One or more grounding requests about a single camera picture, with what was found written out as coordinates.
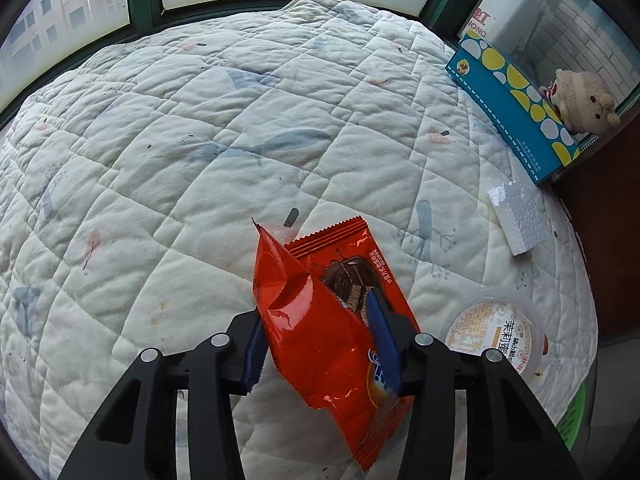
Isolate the beige plush toy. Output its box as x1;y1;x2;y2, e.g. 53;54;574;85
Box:
539;68;621;135

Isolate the beige apartment building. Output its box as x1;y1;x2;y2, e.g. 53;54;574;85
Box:
0;0;361;81

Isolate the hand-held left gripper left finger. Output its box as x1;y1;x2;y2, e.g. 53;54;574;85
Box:
57;310;273;480

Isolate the white quilted mat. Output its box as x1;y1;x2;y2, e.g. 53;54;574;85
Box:
0;0;601;480

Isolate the white foam block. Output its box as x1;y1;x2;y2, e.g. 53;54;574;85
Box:
487;178;547;256

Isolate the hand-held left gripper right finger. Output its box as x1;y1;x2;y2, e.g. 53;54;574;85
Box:
367;290;583;480

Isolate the orange snack bag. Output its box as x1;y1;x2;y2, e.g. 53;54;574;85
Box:
251;216;423;472

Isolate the green plastic basket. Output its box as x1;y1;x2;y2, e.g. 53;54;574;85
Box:
556;382;598;448

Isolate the clear cup with yellow lid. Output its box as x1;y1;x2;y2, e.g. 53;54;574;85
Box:
442;286;550;377

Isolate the blue spotted tissue box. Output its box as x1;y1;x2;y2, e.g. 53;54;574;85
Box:
446;32;583;187

